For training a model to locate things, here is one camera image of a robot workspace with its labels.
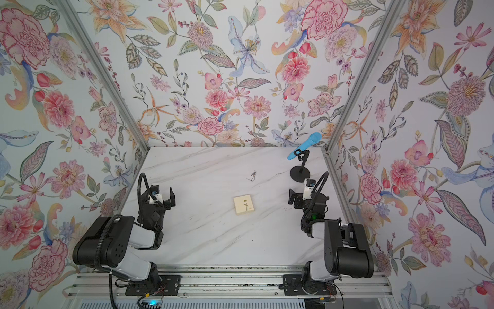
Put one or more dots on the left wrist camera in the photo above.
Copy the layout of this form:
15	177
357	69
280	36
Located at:
155	197

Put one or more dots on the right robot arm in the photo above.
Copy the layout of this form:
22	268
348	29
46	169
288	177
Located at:
346	251

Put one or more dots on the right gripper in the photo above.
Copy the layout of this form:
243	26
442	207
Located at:
294	196

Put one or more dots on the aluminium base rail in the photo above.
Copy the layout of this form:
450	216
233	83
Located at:
242	282

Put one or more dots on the blue microphone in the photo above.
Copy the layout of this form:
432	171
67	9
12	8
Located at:
313	139

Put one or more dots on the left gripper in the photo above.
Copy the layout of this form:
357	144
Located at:
172	200

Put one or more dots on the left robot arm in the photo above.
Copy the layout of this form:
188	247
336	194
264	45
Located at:
109	244

